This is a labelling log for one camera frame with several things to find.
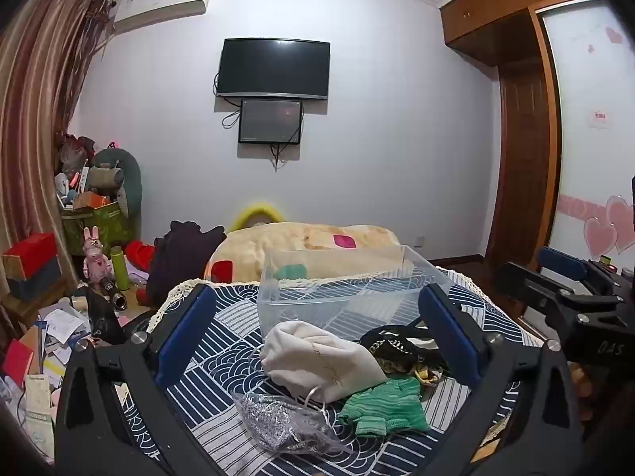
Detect yellow plush item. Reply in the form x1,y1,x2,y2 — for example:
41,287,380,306
227,201,287,234

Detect small black wall monitor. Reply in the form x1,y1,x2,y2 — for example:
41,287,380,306
237,99,304,146

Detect green storage box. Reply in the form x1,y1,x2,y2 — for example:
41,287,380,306
60,201,135,257

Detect pink book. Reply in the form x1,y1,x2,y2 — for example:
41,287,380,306
1,339,34,388

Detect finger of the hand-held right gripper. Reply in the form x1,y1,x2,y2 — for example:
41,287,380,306
537,246,621,303
493,261,596,330

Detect pile of papers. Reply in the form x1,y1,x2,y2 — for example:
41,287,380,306
0,296,102,463

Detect black bag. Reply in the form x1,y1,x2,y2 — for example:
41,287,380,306
83,286,128,346

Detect red plastic bag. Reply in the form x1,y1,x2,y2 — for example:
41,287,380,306
60,133,96,172

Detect black wall television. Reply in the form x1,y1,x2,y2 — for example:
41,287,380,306
216,37,332,102

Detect white air conditioner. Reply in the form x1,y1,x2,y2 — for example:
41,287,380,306
112,0,214,36

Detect blue white patterned bedspread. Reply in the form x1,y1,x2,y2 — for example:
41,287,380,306
112,267,546,476

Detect red cloth item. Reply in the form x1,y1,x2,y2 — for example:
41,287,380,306
123,240,160,274

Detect clear plastic storage box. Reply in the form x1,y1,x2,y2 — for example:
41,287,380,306
257,244,454,339

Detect green plush toy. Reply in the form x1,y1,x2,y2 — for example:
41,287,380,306
93,147,144,220

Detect clear bag of silver glitter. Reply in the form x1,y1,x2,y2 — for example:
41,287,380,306
231,389,354,458

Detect white cloth pouch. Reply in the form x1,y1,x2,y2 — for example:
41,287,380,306
260,321,391,403

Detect grey blue box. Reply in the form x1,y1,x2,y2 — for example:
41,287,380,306
7,257,64,301

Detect beige patched blanket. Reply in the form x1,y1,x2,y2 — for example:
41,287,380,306
205,221,404,284

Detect wooden wardrobe with heart stickers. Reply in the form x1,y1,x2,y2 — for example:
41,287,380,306
439,0,635,311

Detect pink rabbit figure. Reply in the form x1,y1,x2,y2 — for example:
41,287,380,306
81,226,115,289

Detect red box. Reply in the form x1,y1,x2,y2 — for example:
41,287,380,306
1,232,58,279

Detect black flashlight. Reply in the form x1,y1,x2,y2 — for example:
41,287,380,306
98,277,129,311

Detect wooden door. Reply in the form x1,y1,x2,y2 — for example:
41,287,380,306
485,58,552,273

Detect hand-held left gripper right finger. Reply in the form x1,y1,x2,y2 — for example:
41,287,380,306
418,282,586,476

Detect black and gold patterned cloth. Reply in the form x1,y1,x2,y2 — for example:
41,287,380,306
359,324,448,386

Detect green bottle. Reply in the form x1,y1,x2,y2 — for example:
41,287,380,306
110,246,132,292

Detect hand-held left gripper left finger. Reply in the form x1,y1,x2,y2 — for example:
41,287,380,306
54,282,219,476

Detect green knitted glove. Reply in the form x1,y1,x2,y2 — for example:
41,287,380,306
339,376,431,438

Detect person's right hand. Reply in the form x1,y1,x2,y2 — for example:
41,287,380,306
567,361,598,424

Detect green cloth item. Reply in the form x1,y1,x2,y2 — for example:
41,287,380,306
275,263,309,281

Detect brown striped curtain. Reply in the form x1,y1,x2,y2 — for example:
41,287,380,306
0,0,118,283

